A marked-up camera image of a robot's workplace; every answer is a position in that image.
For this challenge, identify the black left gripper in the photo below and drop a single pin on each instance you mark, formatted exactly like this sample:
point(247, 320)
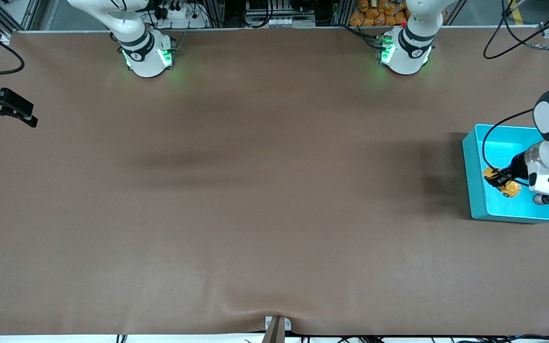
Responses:
point(516, 167)

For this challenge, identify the yellow beetle toy car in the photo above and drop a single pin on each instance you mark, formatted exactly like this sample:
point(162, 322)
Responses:
point(512, 190)

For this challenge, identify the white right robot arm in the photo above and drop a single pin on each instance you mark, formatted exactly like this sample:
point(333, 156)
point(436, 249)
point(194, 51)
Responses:
point(136, 47)

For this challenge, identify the teal plastic bin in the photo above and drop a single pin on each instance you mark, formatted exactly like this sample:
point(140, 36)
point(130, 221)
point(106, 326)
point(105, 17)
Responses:
point(508, 209)

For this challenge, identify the small green-lit electronics box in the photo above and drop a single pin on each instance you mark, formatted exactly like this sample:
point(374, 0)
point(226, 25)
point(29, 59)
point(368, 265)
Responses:
point(169, 52)
point(381, 50)

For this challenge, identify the white power strip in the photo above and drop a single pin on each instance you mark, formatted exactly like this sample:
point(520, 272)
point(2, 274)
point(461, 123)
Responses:
point(179, 13)

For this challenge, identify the orange snack packets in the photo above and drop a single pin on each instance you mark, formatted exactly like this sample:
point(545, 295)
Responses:
point(374, 12)

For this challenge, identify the brown table mat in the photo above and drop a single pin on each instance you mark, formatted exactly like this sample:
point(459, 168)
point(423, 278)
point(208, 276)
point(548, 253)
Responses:
point(274, 190)

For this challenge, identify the grey table edge bracket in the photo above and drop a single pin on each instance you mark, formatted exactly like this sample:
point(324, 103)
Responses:
point(278, 326)

